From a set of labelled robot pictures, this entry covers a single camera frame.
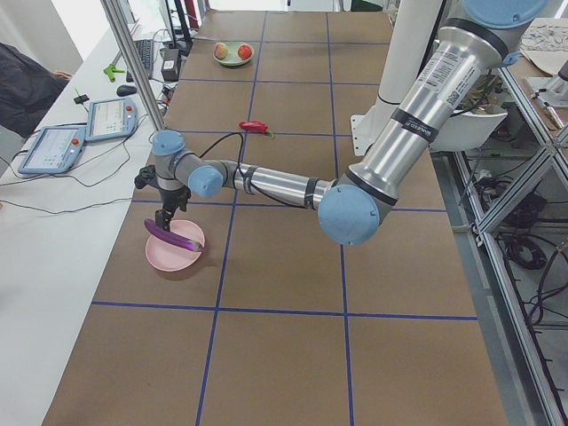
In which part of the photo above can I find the peach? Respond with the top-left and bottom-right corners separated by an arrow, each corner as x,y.
214,42 -> 228,60

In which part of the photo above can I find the near teach pendant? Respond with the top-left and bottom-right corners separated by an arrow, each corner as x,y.
18,126 -> 86,175

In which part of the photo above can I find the aluminium frame post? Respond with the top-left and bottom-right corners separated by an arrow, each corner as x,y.
100,0 -> 165,131

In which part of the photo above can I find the far teach pendant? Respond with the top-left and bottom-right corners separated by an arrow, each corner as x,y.
85,98 -> 138,142

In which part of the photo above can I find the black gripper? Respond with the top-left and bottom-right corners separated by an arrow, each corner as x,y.
154,186 -> 192,232

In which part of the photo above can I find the teach pendant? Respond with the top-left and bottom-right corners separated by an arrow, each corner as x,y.
85,98 -> 138,142
18,126 -> 86,175

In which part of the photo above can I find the seated person in black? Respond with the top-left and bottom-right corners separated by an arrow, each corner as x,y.
1,43 -> 72,138

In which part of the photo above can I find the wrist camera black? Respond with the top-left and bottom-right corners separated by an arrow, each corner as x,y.
134,165 -> 158,190

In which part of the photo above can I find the white chair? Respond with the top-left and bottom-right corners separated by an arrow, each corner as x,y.
430,106 -> 508,152

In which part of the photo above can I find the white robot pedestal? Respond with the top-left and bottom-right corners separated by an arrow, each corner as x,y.
351,0 -> 451,156

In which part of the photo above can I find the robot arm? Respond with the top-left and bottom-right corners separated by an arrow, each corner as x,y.
146,1 -> 545,250

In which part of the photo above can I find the purple eggplant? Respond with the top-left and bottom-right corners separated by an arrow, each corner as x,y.
144,219 -> 204,253

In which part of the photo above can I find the red apple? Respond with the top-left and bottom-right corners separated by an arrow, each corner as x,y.
237,43 -> 254,61

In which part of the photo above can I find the red chili pepper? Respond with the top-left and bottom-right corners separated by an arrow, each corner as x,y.
239,121 -> 274,138

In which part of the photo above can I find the green clamp tool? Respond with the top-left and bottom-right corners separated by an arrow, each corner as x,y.
103,64 -> 124,83

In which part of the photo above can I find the green plate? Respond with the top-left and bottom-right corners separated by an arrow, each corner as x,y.
213,42 -> 255,67

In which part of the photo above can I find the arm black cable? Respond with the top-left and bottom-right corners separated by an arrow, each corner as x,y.
197,131 -> 320,209

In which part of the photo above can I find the black computer mouse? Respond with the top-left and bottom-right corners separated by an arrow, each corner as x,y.
116,84 -> 138,97

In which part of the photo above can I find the pink plate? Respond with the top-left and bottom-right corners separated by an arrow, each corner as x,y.
146,220 -> 205,272

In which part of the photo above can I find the black keyboard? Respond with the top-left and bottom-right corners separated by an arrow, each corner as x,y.
133,39 -> 154,79

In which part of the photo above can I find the black power adapter box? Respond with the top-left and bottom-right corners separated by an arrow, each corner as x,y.
161,49 -> 181,82

